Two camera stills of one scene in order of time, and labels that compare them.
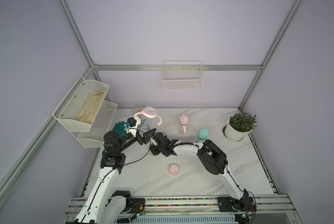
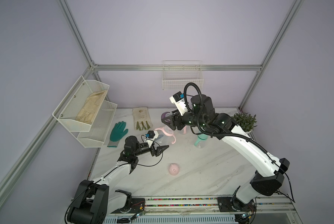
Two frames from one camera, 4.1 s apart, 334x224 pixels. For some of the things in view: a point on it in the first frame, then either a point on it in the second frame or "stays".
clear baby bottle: (146, 121) → (169, 130)
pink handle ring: (142, 112) → (168, 134)
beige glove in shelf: (87, 113) stays
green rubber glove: (119, 128) stays
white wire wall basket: (182, 75) stays
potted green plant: (238, 125) stays
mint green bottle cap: (203, 133) stays
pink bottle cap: (174, 169) stays
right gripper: (154, 150) → (176, 118)
